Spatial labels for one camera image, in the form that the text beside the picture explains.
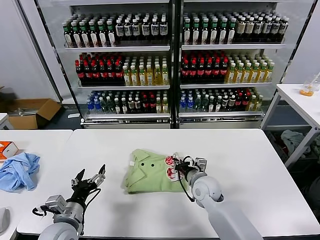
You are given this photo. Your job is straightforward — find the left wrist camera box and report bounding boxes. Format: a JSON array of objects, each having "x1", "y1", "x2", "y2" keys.
[{"x1": 45, "y1": 194, "x2": 68, "y2": 213}]

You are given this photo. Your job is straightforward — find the blue label dark drink bottle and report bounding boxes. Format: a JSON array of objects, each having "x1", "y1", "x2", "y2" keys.
[
  {"x1": 159, "y1": 17, "x2": 169, "y2": 42},
  {"x1": 262, "y1": 17, "x2": 272, "y2": 42},
  {"x1": 116, "y1": 19, "x2": 125, "y2": 42},
  {"x1": 271, "y1": 17, "x2": 280, "y2": 42},
  {"x1": 141, "y1": 18, "x2": 151, "y2": 42},
  {"x1": 150, "y1": 18, "x2": 160, "y2": 42},
  {"x1": 124, "y1": 19, "x2": 133, "y2": 42},
  {"x1": 279, "y1": 16, "x2": 289, "y2": 42},
  {"x1": 253, "y1": 17, "x2": 263, "y2": 42},
  {"x1": 132, "y1": 18, "x2": 141, "y2": 42}
]

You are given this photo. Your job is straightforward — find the crumpled grey cloth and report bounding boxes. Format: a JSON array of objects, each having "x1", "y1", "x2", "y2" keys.
[{"x1": 280, "y1": 129, "x2": 312, "y2": 160}]

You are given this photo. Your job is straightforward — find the light green shirt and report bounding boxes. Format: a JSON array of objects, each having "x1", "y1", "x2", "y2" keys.
[{"x1": 121, "y1": 149, "x2": 191, "y2": 195}]

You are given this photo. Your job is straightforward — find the beige label dark drink bottle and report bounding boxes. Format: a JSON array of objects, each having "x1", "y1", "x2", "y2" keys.
[
  {"x1": 236, "y1": 17, "x2": 246, "y2": 42},
  {"x1": 245, "y1": 17, "x2": 254, "y2": 42}
]

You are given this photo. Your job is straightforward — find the small white table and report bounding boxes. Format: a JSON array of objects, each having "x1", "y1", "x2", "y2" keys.
[{"x1": 0, "y1": 113, "x2": 11, "y2": 130}]

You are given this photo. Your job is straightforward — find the grey metal rods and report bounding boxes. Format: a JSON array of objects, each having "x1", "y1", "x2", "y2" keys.
[{"x1": 14, "y1": 107, "x2": 38, "y2": 117}]

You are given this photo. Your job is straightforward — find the orange and white box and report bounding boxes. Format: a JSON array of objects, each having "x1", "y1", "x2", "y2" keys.
[{"x1": 0, "y1": 141, "x2": 20, "y2": 161}]

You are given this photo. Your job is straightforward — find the plastic cup with orange liquid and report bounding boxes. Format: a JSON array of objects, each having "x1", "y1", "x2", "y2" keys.
[{"x1": 299, "y1": 74, "x2": 320, "y2": 97}]

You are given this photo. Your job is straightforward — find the crumpled light blue shirt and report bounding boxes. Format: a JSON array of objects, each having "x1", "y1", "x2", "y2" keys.
[{"x1": 0, "y1": 152, "x2": 41, "y2": 193}]

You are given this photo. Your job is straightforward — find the glass beverage cooler cabinet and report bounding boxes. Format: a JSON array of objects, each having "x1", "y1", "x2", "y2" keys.
[
  {"x1": 174, "y1": 0, "x2": 318, "y2": 130},
  {"x1": 33, "y1": 0, "x2": 176, "y2": 130}
]

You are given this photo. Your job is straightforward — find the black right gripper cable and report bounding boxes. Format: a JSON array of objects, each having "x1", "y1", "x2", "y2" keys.
[{"x1": 178, "y1": 172, "x2": 197, "y2": 202}]

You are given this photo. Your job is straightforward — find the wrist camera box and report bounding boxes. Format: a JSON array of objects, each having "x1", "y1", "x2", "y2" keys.
[
  {"x1": 45, "y1": 194, "x2": 68, "y2": 213},
  {"x1": 194, "y1": 157, "x2": 208, "y2": 173}
]

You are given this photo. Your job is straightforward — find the green cap tea bottle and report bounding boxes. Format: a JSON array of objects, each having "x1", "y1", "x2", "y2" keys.
[
  {"x1": 106, "y1": 20, "x2": 117, "y2": 48},
  {"x1": 226, "y1": 18, "x2": 237, "y2": 45},
  {"x1": 191, "y1": 19, "x2": 201, "y2": 46},
  {"x1": 200, "y1": 18, "x2": 210, "y2": 46},
  {"x1": 89, "y1": 21, "x2": 99, "y2": 48},
  {"x1": 80, "y1": 21, "x2": 90, "y2": 49},
  {"x1": 209, "y1": 18, "x2": 219, "y2": 46},
  {"x1": 97, "y1": 21, "x2": 108, "y2": 48},
  {"x1": 218, "y1": 18, "x2": 228, "y2": 46},
  {"x1": 71, "y1": 21, "x2": 82, "y2": 49},
  {"x1": 63, "y1": 22, "x2": 73, "y2": 49},
  {"x1": 183, "y1": 19, "x2": 193, "y2": 46}
]

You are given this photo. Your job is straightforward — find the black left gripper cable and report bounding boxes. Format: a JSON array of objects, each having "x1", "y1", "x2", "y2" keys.
[{"x1": 81, "y1": 188, "x2": 102, "y2": 236}]

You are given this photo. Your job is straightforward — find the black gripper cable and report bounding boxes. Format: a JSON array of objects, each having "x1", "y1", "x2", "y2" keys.
[
  {"x1": 81, "y1": 188, "x2": 102, "y2": 236},
  {"x1": 178, "y1": 172, "x2": 197, "y2": 202}
]

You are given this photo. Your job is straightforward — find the open cardboard box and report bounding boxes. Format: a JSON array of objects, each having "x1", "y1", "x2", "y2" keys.
[{"x1": 6, "y1": 98, "x2": 63, "y2": 130}]

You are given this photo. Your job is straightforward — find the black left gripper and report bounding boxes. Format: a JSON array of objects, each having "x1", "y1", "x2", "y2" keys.
[{"x1": 72, "y1": 164, "x2": 106, "y2": 203}]

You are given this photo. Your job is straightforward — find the grey rounded device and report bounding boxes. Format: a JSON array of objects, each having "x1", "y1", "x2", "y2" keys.
[{"x1": 0, "y1": 207, "x2": 11, "y2": 233}]

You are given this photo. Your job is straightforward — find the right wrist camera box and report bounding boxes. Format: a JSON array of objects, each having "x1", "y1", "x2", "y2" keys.
[{"x1": 194, "y1": 157, "x2": 208, "y2": 173}]

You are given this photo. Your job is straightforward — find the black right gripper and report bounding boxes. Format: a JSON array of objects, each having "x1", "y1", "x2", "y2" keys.
[{"x1": 173, "y1": 157, "x2": 195, "y2": 180}]

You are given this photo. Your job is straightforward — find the white cooler shelf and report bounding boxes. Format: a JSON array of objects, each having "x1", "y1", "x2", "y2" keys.
[
  {"x1": 83, "y1": 113, "x2": 172, "y2": 121},
  {"x1": 77, "y1": 84, "x2": 171, "y2": 91},
  {"x1": 179, "y1": 82, "x2": 273, "y2": 90},
  {"x1": 181, "y1": 43, "x2": 286, "y2": 51},
  {"x1": 178, "y1": 111, "x2": 265, "y2": 119},
  {"x1": 64, "y1": 45, "x2": 172, "y2": 53}
]

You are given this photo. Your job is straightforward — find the black left camera cable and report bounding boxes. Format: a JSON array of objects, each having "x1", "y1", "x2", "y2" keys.
[{"x1": 31, "y1": 206, "x2": 48, "y2": 217}]

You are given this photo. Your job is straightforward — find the dark brown bundle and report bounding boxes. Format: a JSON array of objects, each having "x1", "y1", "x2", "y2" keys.
[{"x1": 0, "y1": 87, "x2": 18, "y2": 113}]

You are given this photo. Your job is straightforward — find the white side table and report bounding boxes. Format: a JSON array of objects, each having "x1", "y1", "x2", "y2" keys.
[{"x1": 259, "y1": 83, "x2": 320, "y2": 168}]

